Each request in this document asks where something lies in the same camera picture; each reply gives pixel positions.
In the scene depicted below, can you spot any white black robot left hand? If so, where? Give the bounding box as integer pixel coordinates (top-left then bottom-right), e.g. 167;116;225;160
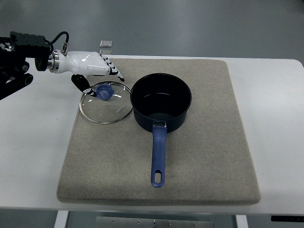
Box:
47;50;124;97

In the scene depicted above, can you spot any glass pot lid blue knob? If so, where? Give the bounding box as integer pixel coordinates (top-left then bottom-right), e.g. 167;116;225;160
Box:
79;81;133;124

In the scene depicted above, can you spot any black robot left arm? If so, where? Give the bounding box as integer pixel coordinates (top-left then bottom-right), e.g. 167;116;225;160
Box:
0;31;69;99

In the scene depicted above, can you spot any lower silver floor plate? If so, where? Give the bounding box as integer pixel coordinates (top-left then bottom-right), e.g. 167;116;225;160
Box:
99;49;112;55

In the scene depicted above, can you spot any silver floor plate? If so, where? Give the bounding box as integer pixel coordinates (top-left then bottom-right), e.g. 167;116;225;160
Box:
100;40;112;48
99;49;112;55

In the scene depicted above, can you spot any upper silver floor plate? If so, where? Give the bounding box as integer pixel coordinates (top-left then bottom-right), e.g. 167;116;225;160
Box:
100;40;112;48

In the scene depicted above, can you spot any white left table leg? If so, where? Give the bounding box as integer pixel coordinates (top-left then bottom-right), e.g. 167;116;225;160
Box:
54;210;69;228

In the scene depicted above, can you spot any white table leg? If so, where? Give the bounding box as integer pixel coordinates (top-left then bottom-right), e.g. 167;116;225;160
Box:
235;215;249;228
54;210;69;228

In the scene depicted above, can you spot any beige felt mat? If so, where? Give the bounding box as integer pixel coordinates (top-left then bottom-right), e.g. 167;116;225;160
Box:
57;58;261;206

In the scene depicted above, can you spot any white right table leg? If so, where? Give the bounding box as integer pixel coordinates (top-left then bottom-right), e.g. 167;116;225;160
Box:
235;215;249;228

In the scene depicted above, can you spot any black table control panel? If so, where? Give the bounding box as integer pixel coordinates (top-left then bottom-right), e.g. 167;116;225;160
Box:
271;216;304;223

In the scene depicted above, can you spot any dark saucepan with blue handle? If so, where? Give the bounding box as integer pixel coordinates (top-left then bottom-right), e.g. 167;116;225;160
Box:
130;73;192;188

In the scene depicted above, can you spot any grey metal base plate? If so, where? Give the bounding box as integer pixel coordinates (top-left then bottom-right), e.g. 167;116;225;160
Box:
95;216;214;228

